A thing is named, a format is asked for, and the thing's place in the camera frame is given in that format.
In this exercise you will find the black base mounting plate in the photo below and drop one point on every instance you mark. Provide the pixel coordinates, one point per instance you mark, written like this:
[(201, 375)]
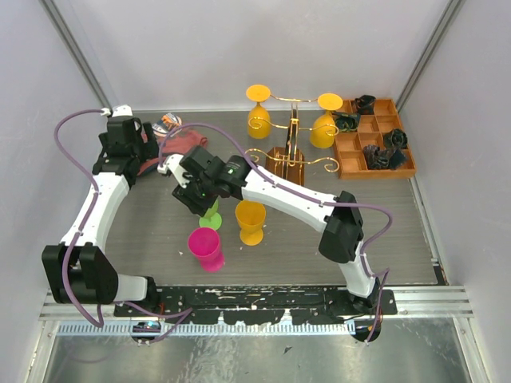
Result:
[(257, 305)]

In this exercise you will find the orange wine glass front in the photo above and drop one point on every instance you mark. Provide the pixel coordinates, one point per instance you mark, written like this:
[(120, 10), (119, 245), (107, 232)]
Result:
[(250, 217)]

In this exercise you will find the wooden compartment tray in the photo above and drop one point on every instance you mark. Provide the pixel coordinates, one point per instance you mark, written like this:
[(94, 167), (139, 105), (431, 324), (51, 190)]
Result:
[(373, 129)]

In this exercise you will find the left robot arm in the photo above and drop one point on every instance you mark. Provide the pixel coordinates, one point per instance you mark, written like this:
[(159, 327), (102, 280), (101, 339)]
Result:
[(77, 267)]

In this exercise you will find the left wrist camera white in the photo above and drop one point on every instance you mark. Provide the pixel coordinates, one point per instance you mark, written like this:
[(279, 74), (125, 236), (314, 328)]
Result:
[(120, 110)]

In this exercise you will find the aluminium rail front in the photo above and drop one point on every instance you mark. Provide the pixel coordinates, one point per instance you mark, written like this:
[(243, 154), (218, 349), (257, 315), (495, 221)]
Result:
[(412, 301)]

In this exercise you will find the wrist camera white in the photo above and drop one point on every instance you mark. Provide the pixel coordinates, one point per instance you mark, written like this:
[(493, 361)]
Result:
[(171, 167), (120, 110)]

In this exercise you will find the gold wire wine glass rack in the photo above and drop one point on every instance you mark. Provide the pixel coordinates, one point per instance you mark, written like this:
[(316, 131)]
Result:
[(288, 161)]

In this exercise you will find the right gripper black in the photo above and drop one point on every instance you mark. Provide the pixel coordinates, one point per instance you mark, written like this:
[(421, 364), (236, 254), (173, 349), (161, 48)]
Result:
[(185, 196)]

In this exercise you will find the red printed t-shirt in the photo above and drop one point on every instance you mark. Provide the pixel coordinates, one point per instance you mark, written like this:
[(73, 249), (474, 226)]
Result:
[(179, 143)]

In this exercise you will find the dark rolled sock lower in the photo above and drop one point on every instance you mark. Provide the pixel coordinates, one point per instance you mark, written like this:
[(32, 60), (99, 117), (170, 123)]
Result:
[(383, 159)]

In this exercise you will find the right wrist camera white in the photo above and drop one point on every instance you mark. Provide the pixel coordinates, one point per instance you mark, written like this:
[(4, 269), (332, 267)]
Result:
[(171, 167)]

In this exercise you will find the green wine glass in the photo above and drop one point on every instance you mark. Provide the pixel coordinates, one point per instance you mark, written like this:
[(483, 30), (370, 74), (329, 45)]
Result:
[(212, 218)]

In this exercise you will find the dark rolled sock upper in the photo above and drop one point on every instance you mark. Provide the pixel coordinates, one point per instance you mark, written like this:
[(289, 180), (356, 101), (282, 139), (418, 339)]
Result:
[(364, 105)]

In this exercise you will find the orange wine glass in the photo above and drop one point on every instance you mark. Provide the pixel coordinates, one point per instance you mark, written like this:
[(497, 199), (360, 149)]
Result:
[(259, 121), (250, 217), (324, 130)]

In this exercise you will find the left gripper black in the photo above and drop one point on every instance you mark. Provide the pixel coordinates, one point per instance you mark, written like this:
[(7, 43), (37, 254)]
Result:
[(151, 149)]

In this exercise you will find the grey slotted cable duct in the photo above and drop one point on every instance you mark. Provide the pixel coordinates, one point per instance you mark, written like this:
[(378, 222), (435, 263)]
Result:
[(121, 328)]

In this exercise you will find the dark rolled sock right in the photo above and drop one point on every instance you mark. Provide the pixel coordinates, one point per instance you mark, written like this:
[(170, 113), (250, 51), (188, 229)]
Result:
[(395, 139)]

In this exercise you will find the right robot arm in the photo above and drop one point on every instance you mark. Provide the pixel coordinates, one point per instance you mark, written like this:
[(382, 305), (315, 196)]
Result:
[(330, 215)]

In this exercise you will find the pink wine glass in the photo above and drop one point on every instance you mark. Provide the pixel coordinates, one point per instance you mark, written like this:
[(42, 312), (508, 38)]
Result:
[(205, 245)]

